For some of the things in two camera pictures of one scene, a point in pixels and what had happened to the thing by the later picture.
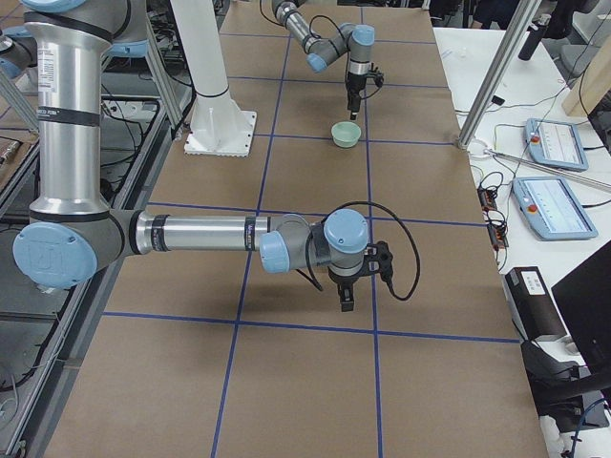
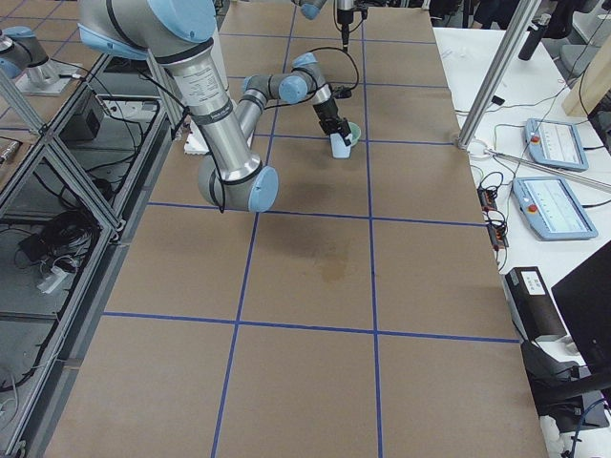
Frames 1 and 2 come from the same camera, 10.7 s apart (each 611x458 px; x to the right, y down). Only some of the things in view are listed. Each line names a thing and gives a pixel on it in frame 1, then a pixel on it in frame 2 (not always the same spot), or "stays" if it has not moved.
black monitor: x=583 y=297 stays
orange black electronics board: x=487 y=197 stays
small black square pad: x=497 y=100 stays
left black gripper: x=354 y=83 → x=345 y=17
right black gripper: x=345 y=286 → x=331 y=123
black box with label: x=536 y=308 stays
